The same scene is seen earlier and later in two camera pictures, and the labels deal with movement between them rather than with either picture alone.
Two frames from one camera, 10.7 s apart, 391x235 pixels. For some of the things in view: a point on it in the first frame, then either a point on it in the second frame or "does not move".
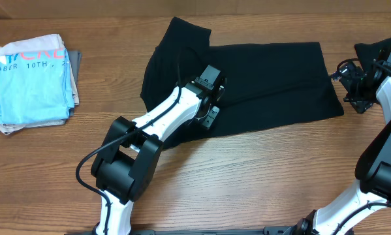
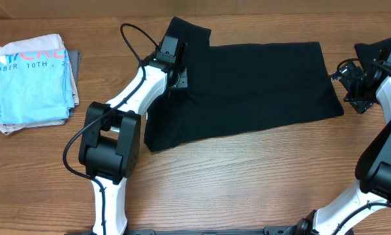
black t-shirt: (267, 83) does not move
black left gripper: (208, 119) to (183, 80)
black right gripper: (360, 104) does not move
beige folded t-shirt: (34, 44) does not move
